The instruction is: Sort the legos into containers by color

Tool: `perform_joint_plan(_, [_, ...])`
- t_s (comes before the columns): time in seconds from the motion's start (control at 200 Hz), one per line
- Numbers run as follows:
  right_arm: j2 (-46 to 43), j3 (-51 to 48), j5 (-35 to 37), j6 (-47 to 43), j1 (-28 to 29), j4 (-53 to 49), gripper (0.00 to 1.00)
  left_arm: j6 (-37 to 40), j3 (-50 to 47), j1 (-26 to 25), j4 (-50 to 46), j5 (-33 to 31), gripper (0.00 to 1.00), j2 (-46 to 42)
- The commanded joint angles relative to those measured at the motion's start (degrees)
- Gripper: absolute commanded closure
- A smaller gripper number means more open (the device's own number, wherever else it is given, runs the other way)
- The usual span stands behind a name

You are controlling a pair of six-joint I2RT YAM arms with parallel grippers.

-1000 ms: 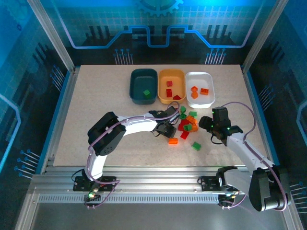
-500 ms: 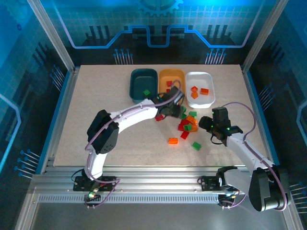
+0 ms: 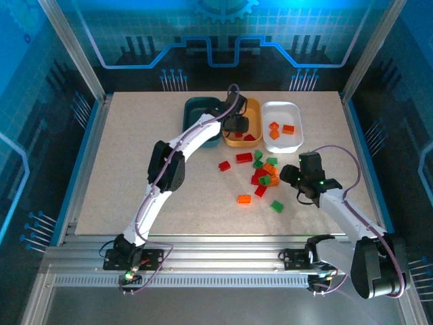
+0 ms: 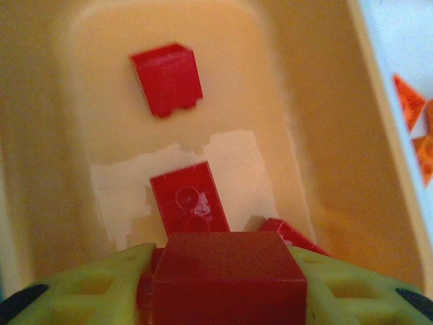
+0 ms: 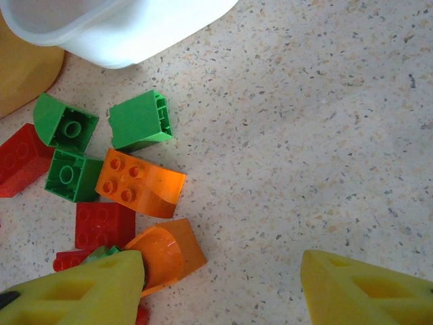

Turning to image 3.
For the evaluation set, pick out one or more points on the orange lego brick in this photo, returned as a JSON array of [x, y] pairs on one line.
[[269, 168], [245, 199], [288, 129], [274, 134], [274, 125], [275, 182]]

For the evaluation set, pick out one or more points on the green lego brick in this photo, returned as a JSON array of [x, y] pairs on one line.
[[258, 154], [265, 180], [272, 161], [277, 206], [257, 164]]

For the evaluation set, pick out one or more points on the large red lego brick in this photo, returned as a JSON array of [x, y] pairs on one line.
[[244, 157]]

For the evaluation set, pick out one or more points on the small red lego brick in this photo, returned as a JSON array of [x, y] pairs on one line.
[[224, 166]]

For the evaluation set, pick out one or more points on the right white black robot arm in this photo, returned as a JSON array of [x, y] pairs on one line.
[[345, 210]]

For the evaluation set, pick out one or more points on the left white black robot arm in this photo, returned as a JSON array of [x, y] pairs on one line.
[[146, 215]]

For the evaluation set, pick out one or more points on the yellow plastic container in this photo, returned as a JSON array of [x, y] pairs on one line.
[[254, 125]]

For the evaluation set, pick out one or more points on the teal plastic container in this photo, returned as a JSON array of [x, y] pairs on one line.
[[194, 113]]

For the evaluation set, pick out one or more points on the white plastic container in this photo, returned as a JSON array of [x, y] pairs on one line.
[[284, 111]]

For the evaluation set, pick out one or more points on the small LED circuit board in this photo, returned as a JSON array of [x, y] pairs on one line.
[[319, 279], [130, 278]]

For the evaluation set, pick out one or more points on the grey metal panel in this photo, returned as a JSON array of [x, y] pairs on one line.
[[220, 308]]

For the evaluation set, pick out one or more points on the aluminium table side rail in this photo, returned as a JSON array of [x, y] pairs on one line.
[[351, 115], [86, 169]]

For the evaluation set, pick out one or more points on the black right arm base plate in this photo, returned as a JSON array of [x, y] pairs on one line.
[[291, 259]]

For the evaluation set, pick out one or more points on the aluminium mounting rail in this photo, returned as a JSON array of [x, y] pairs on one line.
[[220, 250]]

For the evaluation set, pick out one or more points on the aluminium frame post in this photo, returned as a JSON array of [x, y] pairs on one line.
[[368, 57], [78, 57]]

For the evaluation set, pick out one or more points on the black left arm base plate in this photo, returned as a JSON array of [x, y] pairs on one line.
[[154, 259]]

